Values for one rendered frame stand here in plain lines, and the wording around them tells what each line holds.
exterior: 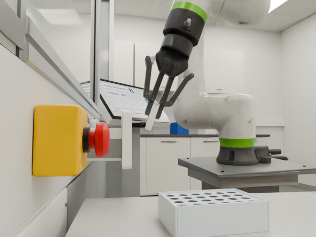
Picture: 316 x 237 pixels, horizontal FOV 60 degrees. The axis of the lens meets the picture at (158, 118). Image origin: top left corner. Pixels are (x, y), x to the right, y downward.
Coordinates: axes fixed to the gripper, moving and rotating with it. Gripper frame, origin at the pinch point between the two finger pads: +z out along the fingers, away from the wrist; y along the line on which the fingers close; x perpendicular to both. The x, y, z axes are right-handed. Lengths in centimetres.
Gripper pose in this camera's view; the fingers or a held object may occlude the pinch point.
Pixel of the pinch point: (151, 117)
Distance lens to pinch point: 65.3
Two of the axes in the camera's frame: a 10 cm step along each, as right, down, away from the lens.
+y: 9.3, 3.5, 1.1
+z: -3.4, 9.4, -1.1
